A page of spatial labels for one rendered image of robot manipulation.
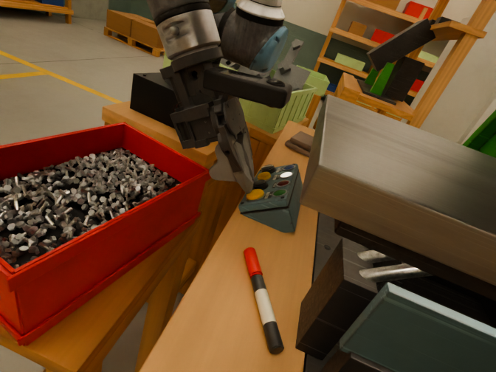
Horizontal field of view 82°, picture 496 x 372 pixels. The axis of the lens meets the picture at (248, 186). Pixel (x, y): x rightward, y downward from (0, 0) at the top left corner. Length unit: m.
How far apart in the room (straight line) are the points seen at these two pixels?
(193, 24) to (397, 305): 0.36
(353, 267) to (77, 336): 0.32
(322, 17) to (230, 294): 7.30
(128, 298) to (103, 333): 0.05
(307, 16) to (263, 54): 6.80
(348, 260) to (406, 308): 0.07
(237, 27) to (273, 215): 0.48
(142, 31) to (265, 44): 5.42
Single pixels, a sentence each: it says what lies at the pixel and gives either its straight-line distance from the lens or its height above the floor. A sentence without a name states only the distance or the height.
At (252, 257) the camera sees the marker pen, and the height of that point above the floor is 0.92.
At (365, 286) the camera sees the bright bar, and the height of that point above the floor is 1.01.
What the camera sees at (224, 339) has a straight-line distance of 0.32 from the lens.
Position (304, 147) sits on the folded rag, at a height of 0.92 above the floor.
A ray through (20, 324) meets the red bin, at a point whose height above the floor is 0.84.
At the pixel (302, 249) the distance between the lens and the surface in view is 0.45.
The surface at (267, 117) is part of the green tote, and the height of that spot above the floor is 0.84.
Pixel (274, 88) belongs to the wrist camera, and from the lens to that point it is 0.38.
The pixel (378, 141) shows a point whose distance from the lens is 0.17.
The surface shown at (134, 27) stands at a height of 0.33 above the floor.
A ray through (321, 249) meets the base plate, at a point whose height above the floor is 0.90.
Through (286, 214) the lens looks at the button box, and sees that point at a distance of 0.44.
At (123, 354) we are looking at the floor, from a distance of 1.31.
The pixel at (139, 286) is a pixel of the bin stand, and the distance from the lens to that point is 0.46.
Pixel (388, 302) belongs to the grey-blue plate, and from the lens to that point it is 0.23.
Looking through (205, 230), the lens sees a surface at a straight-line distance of 1.16.
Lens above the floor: 1.17
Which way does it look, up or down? 30 degrees down
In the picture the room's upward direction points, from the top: 20 degrees clockwise
